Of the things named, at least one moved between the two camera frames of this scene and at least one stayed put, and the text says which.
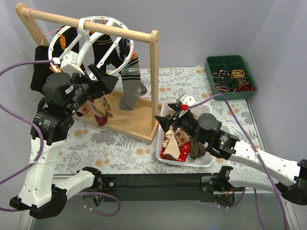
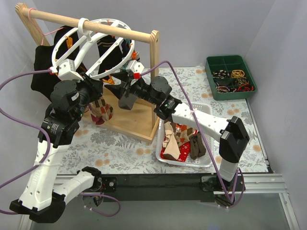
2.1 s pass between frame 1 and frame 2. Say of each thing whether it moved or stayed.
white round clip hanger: moved
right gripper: moved
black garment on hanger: stayed
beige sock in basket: stayed
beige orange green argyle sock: moved
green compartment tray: stayed
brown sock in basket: stayed
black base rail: stayed
